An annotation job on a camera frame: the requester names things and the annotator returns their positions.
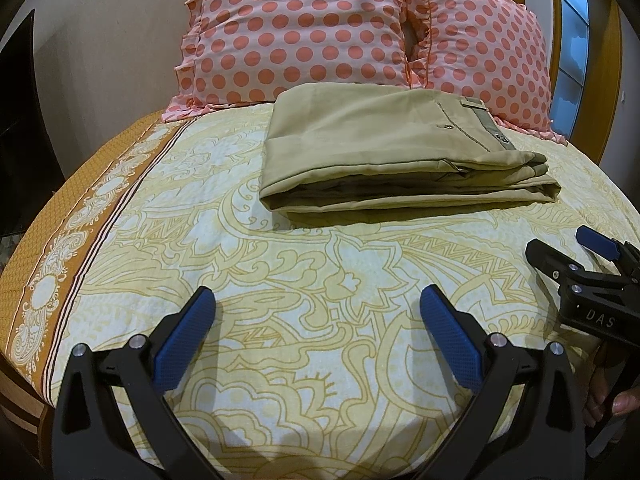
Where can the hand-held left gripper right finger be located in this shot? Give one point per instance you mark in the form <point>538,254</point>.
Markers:
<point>457,347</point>

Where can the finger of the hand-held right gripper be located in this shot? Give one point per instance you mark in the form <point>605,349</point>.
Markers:
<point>597,242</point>
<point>550,260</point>

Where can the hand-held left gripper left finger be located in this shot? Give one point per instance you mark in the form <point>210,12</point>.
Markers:
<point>172,355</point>

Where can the khaki pants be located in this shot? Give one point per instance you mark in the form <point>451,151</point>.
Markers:
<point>380,150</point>

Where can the person's right hand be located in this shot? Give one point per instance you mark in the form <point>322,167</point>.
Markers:
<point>625,400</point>

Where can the yellow patterned bed sheet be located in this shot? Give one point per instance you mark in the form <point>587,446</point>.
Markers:
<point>280,270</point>

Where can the wooden headboard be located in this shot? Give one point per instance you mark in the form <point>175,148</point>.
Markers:
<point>607,60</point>

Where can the small pink polka-dot pillow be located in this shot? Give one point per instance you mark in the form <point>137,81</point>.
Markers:
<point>490,55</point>

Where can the dark cabinet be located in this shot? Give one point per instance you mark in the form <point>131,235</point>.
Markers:
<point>22,125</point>

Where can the large pink polka-dot pillow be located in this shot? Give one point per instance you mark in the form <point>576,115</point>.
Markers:
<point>300,35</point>

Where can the wooden bed frame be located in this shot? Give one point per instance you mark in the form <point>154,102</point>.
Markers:
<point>20,405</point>

